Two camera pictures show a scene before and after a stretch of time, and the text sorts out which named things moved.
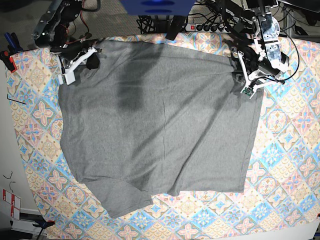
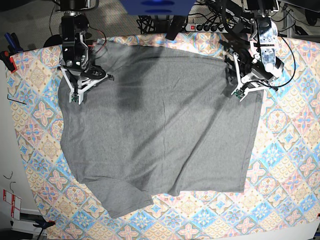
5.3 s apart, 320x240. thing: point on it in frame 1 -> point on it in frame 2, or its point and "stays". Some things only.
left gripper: (71, 50) -> (93, 72)
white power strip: (207, 27) stays
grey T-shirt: (160, 117) stays
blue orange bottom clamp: (43, 224) stays
